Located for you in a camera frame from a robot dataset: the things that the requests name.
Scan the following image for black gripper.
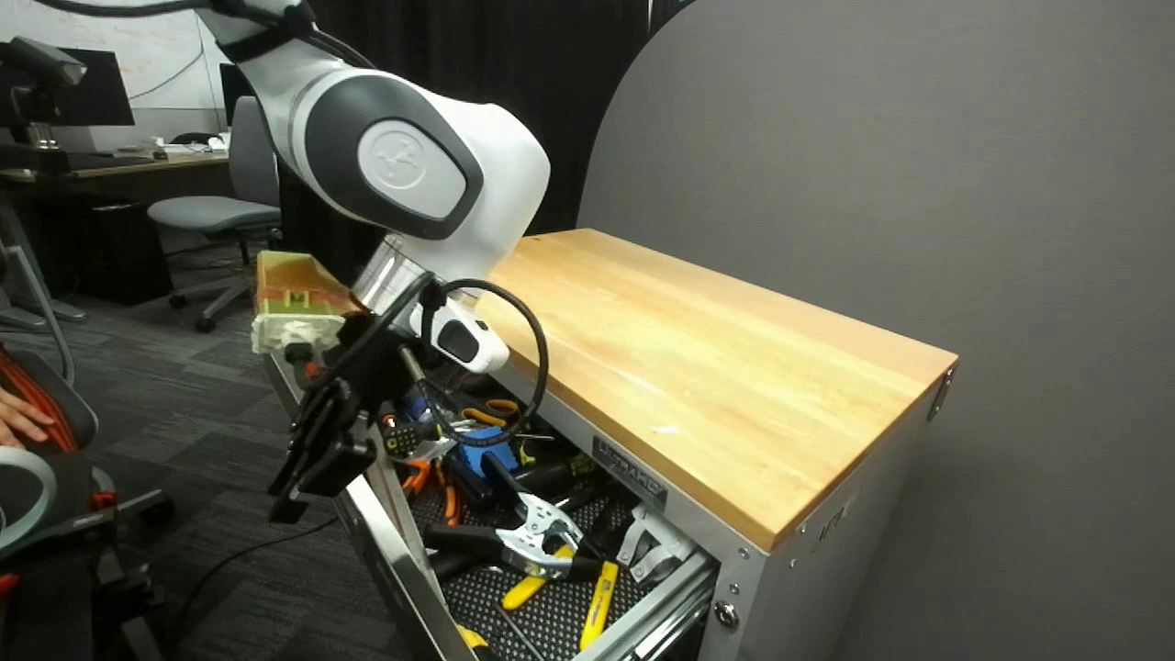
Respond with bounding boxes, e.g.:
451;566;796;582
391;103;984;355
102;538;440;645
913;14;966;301
263;283;448;527

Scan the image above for orange cable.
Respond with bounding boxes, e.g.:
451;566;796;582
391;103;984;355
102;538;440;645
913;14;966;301
0;348;81;461

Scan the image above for black mesh drawer liner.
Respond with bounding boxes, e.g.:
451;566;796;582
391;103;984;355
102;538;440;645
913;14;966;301
440;563;643;661

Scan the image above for black floor cable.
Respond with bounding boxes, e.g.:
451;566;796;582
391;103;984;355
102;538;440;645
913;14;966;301
166;511;350;642

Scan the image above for black computer monitor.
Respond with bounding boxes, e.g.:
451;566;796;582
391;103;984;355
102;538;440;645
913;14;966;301
51;43;140;130

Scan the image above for black curtain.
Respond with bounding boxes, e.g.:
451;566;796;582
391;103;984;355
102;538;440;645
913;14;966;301
274;0;655;339

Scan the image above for yellow grip pliers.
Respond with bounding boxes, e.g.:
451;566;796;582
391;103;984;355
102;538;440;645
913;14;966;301
472;393;525;432

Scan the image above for black robot wrist cable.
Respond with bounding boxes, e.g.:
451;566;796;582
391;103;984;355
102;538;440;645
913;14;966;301
436;276;554;441

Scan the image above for black under-desk cabinet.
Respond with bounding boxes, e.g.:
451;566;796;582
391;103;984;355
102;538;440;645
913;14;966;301
17;197;178;312

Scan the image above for white metal bracket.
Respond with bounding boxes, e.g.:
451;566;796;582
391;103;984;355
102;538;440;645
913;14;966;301
615;502;698;588

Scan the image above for wooden desk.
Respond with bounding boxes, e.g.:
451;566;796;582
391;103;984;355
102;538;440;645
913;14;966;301
0;144;237;197

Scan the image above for small wooden topped box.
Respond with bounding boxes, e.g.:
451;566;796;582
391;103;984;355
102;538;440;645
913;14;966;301
250;246;361;359

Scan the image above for blue handled clamp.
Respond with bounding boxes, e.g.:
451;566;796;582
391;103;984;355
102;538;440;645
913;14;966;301
445;426;525;496

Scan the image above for gray tool cabinet wooden top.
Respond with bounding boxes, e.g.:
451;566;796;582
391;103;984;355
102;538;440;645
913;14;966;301
472;224;961;661

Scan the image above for white hose loop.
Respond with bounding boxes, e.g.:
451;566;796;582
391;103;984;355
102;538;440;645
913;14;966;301
0;445;63;558

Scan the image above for silver spring clamp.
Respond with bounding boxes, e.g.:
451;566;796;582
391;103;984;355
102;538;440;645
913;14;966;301
491;489;591;574

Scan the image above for gray rounded partition panel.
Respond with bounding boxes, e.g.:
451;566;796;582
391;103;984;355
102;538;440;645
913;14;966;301
573;0;1175;661

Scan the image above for long yellow handled tool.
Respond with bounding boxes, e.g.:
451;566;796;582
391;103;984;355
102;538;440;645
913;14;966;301
576;558;626;656

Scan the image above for open metal tool drawer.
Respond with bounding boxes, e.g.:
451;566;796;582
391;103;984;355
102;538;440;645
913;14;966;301
259;328;722;661

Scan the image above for gray office chair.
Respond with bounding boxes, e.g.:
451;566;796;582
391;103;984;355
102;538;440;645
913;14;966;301
142;92;290;339

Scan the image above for short yellow handled tool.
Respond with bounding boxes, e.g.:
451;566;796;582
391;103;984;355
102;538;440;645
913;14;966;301
500;546;582;617

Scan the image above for blue handled screwdriver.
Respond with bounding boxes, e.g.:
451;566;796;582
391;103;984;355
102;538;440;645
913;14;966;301
401;381;445;430

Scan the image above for orange handled pliers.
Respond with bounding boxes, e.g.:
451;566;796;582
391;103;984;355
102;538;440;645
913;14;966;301
401;451;468;532

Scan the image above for person's bare hand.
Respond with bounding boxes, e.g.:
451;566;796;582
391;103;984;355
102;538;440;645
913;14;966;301
0;385;58;451

